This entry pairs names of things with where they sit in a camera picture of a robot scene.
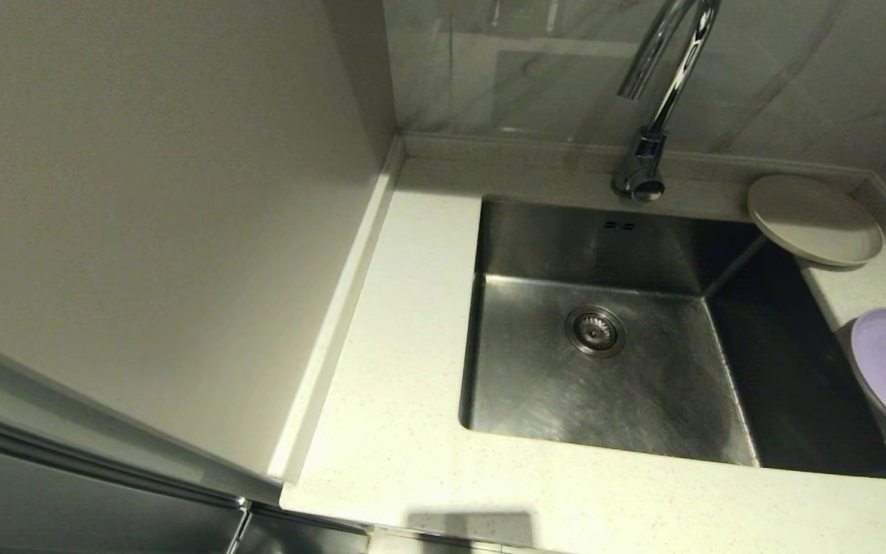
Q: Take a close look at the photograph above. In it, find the chrome kitchen faucet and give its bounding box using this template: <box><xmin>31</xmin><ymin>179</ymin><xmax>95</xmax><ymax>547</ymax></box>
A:
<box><xmin>612</xmin><ymin>0</ymin><xmax>723</xmax><ymax>204</ymax></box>

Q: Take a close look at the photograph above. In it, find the beige plastic plate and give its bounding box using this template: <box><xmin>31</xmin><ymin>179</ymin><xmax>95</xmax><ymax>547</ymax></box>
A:
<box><xmin>747</xmin><ymin>174</ymin><xmax>884</xmax><ymax>269</ymax></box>

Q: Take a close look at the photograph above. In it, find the metal sink drain strainer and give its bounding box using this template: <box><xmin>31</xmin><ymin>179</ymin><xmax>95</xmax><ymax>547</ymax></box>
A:
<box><xmin>565</xmin><ymin>305</ymin><xmax>628</xmax><ymax>358</ymax></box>

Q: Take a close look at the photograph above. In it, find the stainless steel sink basin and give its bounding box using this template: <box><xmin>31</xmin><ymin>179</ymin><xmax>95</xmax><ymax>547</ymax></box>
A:
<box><xmin>458</xmin><ymin>192</ymin><xmax>886</xmax><ymax>482</ymax></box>

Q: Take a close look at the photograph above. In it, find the white edge trim strip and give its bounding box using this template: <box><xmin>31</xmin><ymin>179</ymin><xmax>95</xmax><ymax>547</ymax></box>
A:
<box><xmin>268</xmin><ymin>132</ymin><xmax>407</xmax><ymax>487</ymax></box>

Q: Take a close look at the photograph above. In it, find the tall beige cabinet side panel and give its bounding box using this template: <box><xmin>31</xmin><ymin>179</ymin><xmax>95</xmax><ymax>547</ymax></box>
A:
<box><xmin>0</xmin><ymin>0</ymin><xmax>399</xmax><ymax>501</ymax></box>

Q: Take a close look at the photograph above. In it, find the metal door trim strip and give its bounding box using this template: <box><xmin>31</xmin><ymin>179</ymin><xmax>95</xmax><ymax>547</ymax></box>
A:
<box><xmin>0</xmin><ymin>412</ymin><xmax>251</xmax><ymax>512</ymax></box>

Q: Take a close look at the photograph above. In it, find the grey glossy cabinet door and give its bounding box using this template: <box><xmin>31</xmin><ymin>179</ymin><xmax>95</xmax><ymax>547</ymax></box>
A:
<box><xmin>0</xmin><ymin>431</ymin><xmax>371</xmax><ymax>554</ymax></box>

